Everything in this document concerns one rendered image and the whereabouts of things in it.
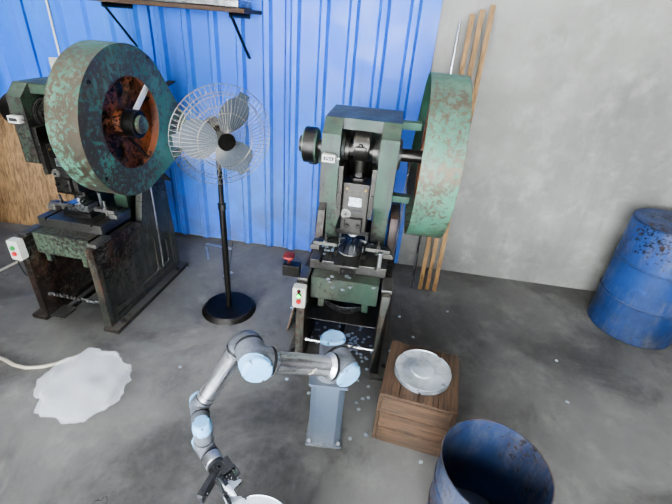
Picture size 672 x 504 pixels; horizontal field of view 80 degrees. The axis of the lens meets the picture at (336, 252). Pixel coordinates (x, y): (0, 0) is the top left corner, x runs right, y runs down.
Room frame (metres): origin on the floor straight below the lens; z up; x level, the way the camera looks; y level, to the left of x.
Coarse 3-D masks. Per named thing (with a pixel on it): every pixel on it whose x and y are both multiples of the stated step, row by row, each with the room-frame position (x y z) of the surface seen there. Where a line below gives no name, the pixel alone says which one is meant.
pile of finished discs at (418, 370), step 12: (396, 360) 1.59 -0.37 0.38; (408, 360) 1.60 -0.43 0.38; (420, 360) 1.60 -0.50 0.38; (432, 360) 1.61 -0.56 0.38; (396, 372) 1.51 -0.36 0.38; (408, 372) 1.51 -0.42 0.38; (420, 372) 1.51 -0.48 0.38; (432, 372) 1.52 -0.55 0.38; (444, 372) 1.53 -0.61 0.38; (408, 384) 1.43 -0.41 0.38; (420, 384) 1.44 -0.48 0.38; (432, 384) 1.44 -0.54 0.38; (444, 384) 1.46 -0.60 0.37
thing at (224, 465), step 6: (216, 462) 0.95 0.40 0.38; (222, 462) 0.96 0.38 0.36; (228, 462) 0.96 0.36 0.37; (210, 468) 0.93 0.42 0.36; (216, 468) 0.93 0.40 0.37; (222, 468) 0.94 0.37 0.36; (228, 468) 0.93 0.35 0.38; (234, 468) 0.94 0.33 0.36; (222, 474) 0.90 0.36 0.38; (228, 474) 0.91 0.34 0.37; (234, 474) 0.91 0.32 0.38; (216, 480) 0.89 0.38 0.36; (228, 480) 0.89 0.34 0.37; (234, 480) 0.89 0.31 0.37; (222, 492) 0.86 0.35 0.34
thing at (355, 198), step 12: (348, 180) 2.11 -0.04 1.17; (360, 180) 2.10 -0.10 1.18; (348, 192) 2.06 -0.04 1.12; (360, 192) 2.06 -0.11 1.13; (348, 204) 2.06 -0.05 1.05; (360, 204) 2.06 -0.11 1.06; (348, 216) 2.05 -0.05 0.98; (360, 216) 2.06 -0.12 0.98; (348, 228) 2.03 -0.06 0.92; (360, 228) 2.03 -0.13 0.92
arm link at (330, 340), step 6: (330, 330) 1.45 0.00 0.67; (336, 330) 1.45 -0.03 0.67; (324, 336) 1.40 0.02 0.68; (330, 336) 1.40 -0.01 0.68; (336, 336) 1.40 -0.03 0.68; (342, 336) 1.40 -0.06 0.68; (324, 342) 1.36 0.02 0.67; (330, 342) 1.35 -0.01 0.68; (336, 342) 1.35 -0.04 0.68; (342, 342) 1.37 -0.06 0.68; (324, 348) 1.36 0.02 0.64; (330, 348) 1.34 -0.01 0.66; (336, 348) 1.33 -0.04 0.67; (324, 354) 1.34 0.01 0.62
